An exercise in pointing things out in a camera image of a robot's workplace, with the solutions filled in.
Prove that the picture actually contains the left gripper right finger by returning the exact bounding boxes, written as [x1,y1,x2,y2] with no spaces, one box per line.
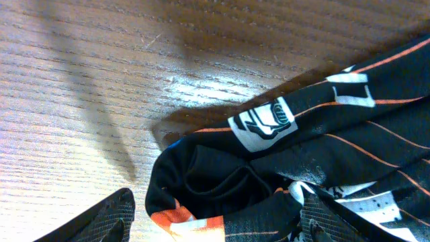
[300,192,368,242]

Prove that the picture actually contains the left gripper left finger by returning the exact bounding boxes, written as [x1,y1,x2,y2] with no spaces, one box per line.
[36,188,136,242]

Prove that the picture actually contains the black orange-patterned jersey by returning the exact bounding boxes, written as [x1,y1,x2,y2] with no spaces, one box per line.
[145,36,429,241]

